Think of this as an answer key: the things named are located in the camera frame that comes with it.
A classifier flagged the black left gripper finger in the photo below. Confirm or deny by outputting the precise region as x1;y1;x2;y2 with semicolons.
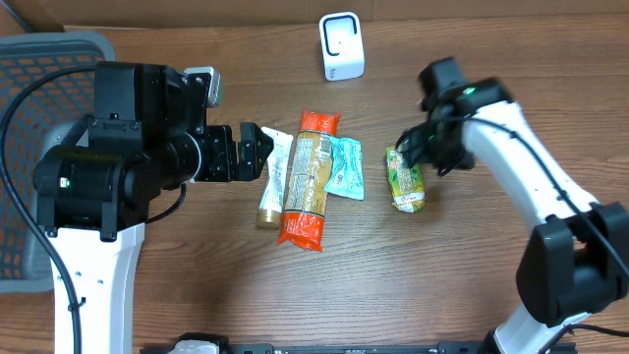
237;147;268;181
239;122;274;155

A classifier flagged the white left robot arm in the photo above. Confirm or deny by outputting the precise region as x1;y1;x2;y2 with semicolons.
33;61;273;353

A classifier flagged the white printed packet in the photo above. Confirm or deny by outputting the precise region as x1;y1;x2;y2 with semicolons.
257;127;294;229

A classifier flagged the orange spaghetti packet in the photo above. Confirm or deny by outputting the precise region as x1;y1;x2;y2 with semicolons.
278;110;341;252

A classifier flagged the green snack packet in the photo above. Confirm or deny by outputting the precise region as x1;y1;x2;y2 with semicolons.
386;147;425;213

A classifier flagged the grey plastic shopping basket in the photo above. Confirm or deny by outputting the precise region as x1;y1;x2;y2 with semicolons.
1;31;115;294

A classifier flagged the teal snack packet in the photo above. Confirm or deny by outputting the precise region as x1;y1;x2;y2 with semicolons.
324;137;365;201

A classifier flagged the white barcode scanner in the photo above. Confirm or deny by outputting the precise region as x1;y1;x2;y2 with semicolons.
318;12;366;82

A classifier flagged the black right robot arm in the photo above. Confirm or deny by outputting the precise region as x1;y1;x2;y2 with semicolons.
395;57;628;353

